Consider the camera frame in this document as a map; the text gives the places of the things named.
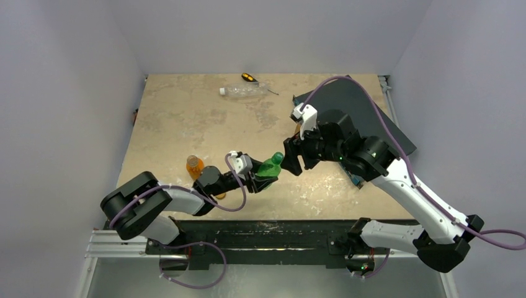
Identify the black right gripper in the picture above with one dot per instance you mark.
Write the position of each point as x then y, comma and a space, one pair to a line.
304, 151

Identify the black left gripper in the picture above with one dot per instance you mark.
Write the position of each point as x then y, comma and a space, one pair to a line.
255, 182

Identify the green plastic bottle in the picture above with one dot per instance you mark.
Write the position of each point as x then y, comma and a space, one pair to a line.
267, 171

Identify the clear plastic bottle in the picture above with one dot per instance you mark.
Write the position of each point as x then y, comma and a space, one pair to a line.
244, 89

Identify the green bottle cap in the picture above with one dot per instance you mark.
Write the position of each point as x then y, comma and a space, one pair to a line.
277, 157

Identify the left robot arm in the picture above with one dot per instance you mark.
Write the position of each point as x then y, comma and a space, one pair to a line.
135, 208

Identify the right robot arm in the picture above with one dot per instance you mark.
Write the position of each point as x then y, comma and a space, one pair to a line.
438, 239

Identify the orange juice bottle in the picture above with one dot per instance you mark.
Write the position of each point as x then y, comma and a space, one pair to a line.
194, 166

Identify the yellow-black screwdriver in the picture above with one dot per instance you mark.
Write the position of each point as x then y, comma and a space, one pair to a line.
250, 79

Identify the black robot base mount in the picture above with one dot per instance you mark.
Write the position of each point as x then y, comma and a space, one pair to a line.
331, 243

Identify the aluminium frame rail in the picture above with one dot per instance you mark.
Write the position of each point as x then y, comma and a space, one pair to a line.
108, 244

